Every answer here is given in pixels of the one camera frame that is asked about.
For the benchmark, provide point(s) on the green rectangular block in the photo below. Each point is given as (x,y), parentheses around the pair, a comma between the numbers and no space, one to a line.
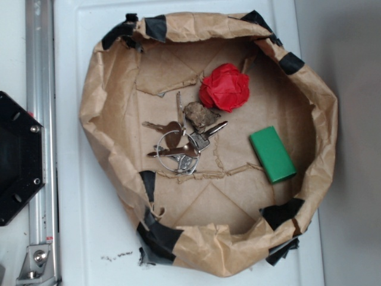
(272,155)

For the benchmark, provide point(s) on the bunch of metal keys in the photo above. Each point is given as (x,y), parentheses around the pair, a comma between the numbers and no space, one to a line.
(178,151)

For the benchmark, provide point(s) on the brown rock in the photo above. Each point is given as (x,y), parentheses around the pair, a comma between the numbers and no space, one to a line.
(200,116)

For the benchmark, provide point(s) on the brown paper bag tray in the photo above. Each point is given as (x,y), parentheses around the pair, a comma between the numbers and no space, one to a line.
(226,216)

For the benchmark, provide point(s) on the crumpled red paper ball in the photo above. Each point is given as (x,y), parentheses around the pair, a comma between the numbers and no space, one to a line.
(226,88)

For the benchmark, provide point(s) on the aluminium rail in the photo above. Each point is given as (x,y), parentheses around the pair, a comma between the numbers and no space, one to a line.
(40,82)

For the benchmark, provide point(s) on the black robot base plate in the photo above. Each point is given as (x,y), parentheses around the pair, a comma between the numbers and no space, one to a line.
(22,173)

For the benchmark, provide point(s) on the metal corner bracket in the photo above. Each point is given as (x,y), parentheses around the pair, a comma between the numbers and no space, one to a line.
(38,267)

